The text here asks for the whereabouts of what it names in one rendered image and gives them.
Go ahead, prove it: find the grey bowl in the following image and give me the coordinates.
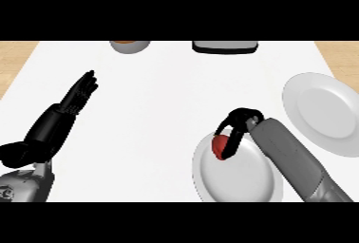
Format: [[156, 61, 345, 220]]
[[110, 40, 153, 55]]

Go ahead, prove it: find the red bell pepper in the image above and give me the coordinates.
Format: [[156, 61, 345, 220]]
[[212, 134, 234, 161]]

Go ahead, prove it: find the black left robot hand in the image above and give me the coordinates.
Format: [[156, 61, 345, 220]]
[[58, 69, 100, 116]]

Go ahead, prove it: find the small white plate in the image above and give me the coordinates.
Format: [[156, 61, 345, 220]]
[[193, 126, 286, 203]]

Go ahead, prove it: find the large white plate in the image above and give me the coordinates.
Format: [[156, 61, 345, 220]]
[[281, 72, 359, 158]]

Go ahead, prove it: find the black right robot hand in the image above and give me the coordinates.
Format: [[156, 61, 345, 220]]
[[213, 107, 266, 160]]

